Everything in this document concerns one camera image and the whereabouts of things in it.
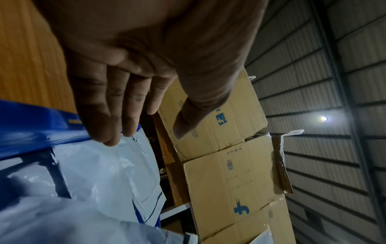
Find person's left hand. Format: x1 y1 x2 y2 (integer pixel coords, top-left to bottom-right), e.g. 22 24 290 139
33 0 270 147

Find packed white bags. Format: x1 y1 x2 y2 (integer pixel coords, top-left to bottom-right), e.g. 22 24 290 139
0 125 200 244

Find wooden table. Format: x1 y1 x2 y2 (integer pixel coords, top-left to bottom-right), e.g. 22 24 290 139
0 0 80 115

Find cardboard box with blue logo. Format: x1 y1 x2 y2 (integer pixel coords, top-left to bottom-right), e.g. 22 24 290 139
182 132 296 240

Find white metal shelf leg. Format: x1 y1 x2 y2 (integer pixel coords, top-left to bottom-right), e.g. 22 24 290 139
159 202 193 221

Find white printed paper sheet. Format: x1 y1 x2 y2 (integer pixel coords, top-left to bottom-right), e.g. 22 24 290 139
249 227 276 244

